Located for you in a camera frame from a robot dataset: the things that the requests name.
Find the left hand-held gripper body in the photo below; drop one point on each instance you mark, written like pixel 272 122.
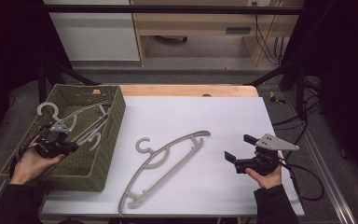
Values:
pixel 56 146

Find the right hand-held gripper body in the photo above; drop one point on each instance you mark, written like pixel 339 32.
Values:
pixel 264 161

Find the grey plastic clothes hanger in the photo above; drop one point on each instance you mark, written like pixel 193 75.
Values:
pixel 47 104
pixel 202 133
pixel 99 141

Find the green woven basket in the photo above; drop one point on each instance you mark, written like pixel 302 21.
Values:
pixel 105 149

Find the person's right hand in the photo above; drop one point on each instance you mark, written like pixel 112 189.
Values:
pixel 268 180

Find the person's left hand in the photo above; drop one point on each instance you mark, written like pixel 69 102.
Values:
pixel 31 166

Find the yellow and black tool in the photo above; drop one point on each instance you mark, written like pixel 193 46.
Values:
pixel 273 98

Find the white table mat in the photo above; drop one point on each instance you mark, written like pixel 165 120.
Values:
pixel 199 115

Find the black metal stand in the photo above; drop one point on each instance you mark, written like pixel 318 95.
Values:
pixel 74 73
pixel 300 93

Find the black curtain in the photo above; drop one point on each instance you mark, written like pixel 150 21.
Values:
pixel 338 37
pixel 6 46

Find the white cabinet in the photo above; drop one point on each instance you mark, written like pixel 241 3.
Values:
pixel 99 34

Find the office chair base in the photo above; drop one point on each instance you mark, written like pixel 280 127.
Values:
pixel 171 39

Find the light wooden desk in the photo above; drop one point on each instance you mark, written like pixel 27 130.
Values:
pixel 192 21

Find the white power strip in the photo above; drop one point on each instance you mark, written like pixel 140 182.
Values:
pixel 259 2

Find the black horizontal bar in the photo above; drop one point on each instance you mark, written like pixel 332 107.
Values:
pixel 167 9

